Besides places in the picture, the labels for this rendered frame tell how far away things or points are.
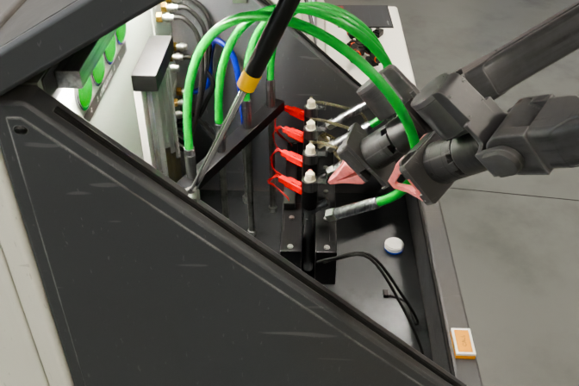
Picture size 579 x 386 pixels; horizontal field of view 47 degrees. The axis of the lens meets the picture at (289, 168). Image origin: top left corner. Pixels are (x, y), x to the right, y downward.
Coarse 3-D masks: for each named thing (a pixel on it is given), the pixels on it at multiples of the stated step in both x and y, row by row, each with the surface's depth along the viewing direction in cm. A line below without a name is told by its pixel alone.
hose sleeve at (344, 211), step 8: (368, 200) 99; (376, 200) 98; (336, 208) 103; (344, 208) 101; (352, 208) 100; (360, 208) 99; (368, 208) 99; (376, 208) 98; (336, 216) 102; (344, 216) 102
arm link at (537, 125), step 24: (528, 96) 73; (552, 96) 70; (576, 96) 67; (504, 120) 73; (528, 120) 71; (552, 120) 67; (576, 120) 64; (504, 144) 71; (528, 144) 68; (552, 144) 66; (576, 144) 65; (528, 168) 72; (552, 168) 70
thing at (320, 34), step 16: (240, 16) 90; (256, 16) 89; (208, 32) 94; (304, 32) 88; (320, 32) 86; (336, 48) 86; (192, 64) 98; (368, 64) 86; (192, 80) 100; (384, 80) 87; (192, 96) 103; (400, 112) 88; (192, 144) 109; (400, 192) 95
